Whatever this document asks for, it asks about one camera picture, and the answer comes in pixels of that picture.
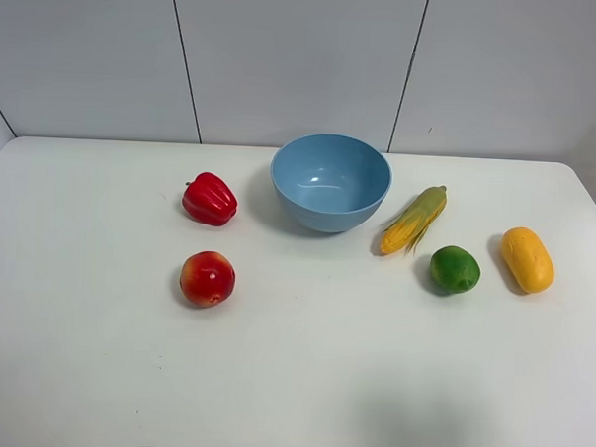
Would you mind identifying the blue plastic bowl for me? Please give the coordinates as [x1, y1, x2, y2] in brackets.
[270, 134, 392, 234]

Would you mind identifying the yellow mango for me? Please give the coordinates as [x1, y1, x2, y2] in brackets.
[500, 227, 555, 294]

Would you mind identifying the red bell pepper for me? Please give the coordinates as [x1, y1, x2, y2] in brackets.
[181, 172, 237, 226]

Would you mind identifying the green lime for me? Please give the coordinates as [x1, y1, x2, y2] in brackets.
[429, 246, 481, 294]

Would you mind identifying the yellow corn cob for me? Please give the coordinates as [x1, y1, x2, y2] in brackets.
[379, 185, 448, 255]

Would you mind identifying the red pomegranate fruit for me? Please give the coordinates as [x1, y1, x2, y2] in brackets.
[180, 251, 235, 308]

